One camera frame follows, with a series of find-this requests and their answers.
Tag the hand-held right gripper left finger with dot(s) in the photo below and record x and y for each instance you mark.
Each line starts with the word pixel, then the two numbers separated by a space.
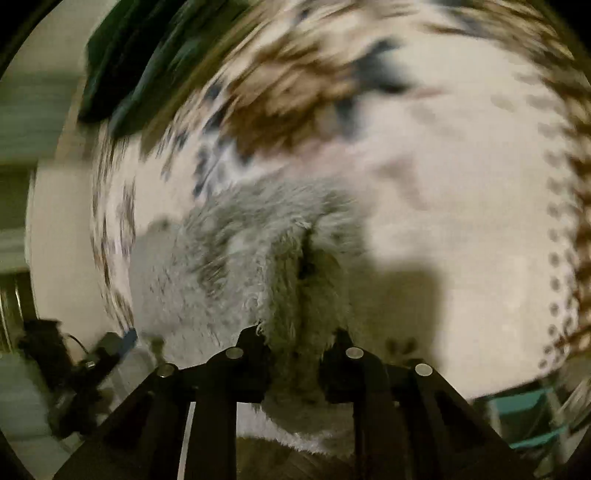
pixel 251 353

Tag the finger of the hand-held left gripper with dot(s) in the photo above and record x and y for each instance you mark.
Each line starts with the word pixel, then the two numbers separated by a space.
pixel 111 350

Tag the dark green blanket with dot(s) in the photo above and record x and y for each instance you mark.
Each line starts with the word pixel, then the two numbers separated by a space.
pixel 134 64

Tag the floral bedsheet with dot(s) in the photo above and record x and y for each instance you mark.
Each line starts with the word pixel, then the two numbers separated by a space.
pixel 438 161

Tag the grey fluffy pants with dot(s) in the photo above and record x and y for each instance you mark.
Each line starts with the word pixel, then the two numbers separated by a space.
pixel 240 258

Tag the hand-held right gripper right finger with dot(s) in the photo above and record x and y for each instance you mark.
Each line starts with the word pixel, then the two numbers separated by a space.
pixel 339 357

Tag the teal stool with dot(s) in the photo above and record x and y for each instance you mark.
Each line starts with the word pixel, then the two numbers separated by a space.
pixel 521 415

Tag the brown checkered blanket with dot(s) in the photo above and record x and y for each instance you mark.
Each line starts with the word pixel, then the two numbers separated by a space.
pixel 579 175

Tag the grey-green curtain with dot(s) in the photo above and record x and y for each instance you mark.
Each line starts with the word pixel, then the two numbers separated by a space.
pixel 27 115

